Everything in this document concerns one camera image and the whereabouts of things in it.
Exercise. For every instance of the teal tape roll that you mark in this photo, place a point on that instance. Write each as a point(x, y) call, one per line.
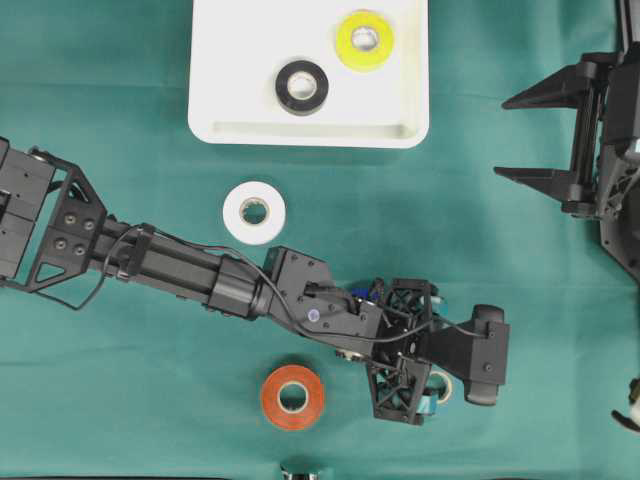
point(439, 383)

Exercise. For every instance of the black mounting rail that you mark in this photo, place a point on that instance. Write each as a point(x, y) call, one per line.
point(628, 18)

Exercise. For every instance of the black white cable clip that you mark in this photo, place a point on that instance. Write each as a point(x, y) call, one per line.
point(631, 421)

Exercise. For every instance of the black tape roll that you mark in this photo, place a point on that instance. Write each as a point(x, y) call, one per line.
point(301, 87)

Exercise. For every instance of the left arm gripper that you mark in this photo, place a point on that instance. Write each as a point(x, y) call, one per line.
point(397, 371)

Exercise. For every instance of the blue tape roll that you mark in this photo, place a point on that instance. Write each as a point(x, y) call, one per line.
point(362, 293)

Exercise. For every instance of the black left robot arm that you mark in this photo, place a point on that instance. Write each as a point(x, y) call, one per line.
point(55, 228)

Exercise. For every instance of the low camera top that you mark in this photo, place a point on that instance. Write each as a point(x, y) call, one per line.
point(290, 473)

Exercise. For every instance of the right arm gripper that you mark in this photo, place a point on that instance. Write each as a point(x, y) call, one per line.
point(604, 88)

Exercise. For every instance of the orange tape roll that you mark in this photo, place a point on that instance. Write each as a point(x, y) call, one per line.
point(292, 398)

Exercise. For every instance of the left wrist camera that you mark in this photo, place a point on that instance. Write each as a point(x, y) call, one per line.
point(474, 352)

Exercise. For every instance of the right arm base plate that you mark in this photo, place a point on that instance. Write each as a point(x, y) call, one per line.
point(620, 239)

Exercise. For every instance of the green table cloth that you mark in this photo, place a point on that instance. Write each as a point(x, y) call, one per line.
point(142, 383)

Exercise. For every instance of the white plastic tray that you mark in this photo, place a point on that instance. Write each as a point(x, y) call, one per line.
point(239, 47)

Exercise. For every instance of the yellow tape roll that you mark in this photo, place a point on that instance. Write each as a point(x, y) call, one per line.
point(364, 40)

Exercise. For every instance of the white tape roll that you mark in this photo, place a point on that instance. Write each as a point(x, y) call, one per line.
point(254, 213)

